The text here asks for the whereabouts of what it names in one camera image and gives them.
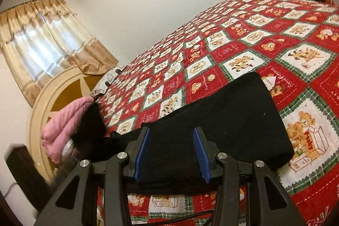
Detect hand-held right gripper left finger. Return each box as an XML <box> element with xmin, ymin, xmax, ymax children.
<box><xmin>34</xmin><ymin>126</ymin><xmax>151</xmax><ymax>226</ymax></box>

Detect beige window curtain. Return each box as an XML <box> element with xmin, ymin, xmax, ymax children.
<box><xmin>0</xmin><ymin>0</ymin><xmax>119</xmax><ymax>107</ymax></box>

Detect black cable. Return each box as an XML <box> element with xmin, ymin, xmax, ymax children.
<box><xmin>127</xmin><ymin>209</ymin><xmax>215</xmax><ymax>226</ymax></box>

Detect folded pink blanket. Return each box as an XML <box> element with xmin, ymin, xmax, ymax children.
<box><xmin>41</xmin><ymin>97</ymin><xmax>94</xmax><ymax>164</ymax></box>

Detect grey patterned pillow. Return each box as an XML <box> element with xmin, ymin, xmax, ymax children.
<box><xmin>62</xmin><ymin>138</ymin><xmax>78</xmax><ymax>161</ymax></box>

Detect white printed pillow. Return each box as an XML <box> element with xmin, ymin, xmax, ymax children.
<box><xmin>90</xmin><ymin>66</ymin><xmax>125</xmax><ymax>99</ymax></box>

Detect red bear printed bedsheet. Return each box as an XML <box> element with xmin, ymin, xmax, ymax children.
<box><xmin>90</xmin><ymin>0</ymin><xmax>339</xmax><ymax>226</ymax></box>

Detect black pants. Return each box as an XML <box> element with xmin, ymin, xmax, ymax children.
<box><xmin>71</xmin><ymin>72</ymin><xmax>295</xmax><ymax>193</ymax></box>

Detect cream wooden headboard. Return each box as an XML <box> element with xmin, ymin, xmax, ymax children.
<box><xmin>29</xmin><ymin>64</ymin><xmax>119</xmax><ymax>181</ymax></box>

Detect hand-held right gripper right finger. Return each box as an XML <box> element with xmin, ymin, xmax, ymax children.
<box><xmin>192</xmin><ymin>127</ymin><xmax>307</xmax><ymax>226</ymax></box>

